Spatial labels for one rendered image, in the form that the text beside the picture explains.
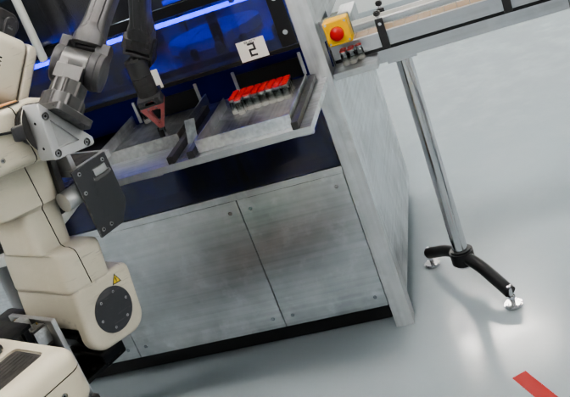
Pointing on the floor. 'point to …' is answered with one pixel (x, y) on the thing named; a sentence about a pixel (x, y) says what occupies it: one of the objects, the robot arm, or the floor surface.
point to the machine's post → (346, 143)
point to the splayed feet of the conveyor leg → (473, 269)
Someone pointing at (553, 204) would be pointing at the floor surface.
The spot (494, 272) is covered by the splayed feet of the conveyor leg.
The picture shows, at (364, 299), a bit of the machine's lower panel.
